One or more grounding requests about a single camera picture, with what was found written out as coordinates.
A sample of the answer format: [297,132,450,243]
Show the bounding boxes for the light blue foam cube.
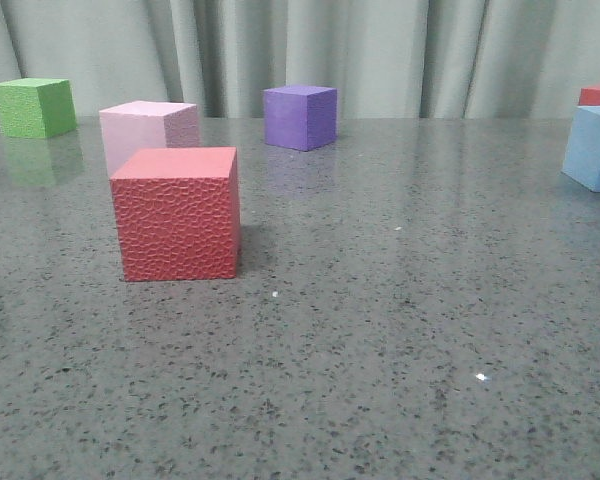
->
[562,106,600,192]

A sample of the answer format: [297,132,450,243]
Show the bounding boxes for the purple foam cube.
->
[263,85,338,151]

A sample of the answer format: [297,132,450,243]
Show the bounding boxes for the large red foam cube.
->
[110,146,240,281]

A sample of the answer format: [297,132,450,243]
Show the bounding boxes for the pink foam cube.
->
[99,100,201,176]

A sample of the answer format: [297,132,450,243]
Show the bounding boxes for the grey-green curtain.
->
[0,1,600,119]

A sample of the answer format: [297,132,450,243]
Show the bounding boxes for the green foam cube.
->
[0,78,77,139]

